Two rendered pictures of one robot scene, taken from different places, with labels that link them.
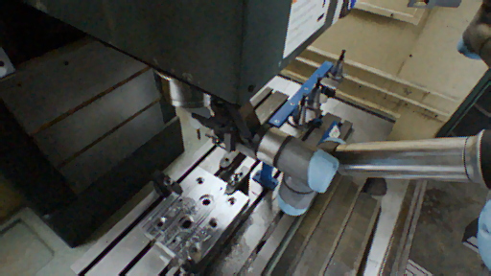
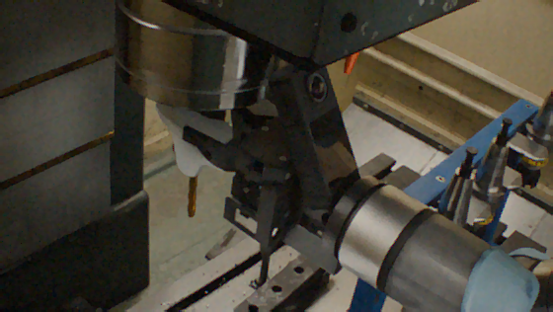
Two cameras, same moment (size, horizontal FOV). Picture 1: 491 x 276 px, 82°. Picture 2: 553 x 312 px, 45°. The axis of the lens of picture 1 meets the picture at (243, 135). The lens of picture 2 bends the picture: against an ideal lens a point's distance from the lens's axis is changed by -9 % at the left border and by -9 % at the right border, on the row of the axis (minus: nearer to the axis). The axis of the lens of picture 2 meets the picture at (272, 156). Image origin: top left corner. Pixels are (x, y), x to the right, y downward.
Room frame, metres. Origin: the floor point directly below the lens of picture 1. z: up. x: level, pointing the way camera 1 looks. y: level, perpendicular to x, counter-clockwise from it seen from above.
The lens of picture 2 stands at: (-0.05, -0.01, 1.77)
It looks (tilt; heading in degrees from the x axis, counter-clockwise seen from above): 34 degrees down; 5
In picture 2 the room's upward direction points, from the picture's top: 8 degrees clockwise
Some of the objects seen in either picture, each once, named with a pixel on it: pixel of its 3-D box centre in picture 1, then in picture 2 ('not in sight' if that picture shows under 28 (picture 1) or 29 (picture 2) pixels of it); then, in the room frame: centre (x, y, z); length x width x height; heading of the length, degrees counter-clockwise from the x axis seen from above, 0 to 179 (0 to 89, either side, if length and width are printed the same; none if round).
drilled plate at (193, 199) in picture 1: (197, 215); not in sight; (0.46, 0.14, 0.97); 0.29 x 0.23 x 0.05; 148
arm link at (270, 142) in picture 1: (272, 145); (384, 233); (0.40, -0.06, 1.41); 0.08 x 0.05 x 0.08; 148
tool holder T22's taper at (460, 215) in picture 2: (300, 111); (457, 195); (0.69, -0.18, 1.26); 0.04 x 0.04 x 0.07
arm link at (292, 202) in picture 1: (300, 186); not in sight; (0.37, -0.14, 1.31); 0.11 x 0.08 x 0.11; 140
